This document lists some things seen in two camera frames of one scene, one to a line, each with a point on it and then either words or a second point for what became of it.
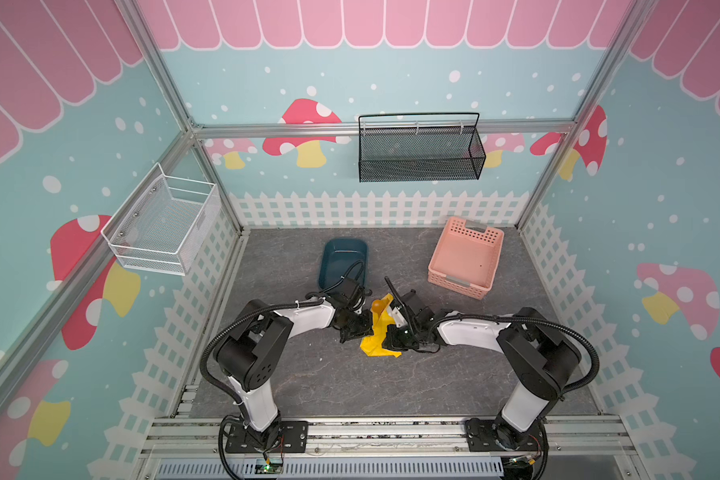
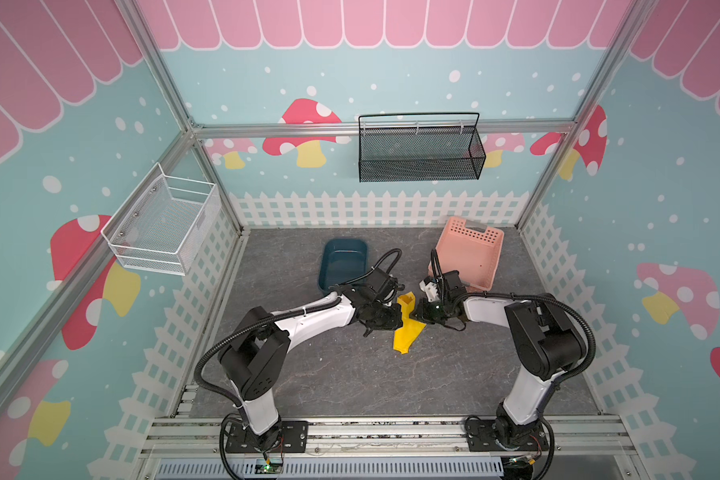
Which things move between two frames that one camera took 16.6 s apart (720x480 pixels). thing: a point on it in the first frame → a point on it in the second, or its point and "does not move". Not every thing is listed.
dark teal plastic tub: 342,258 does not move
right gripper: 400,334 → 429,310
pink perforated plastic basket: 464,261 does not move
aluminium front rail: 570,438 does not move
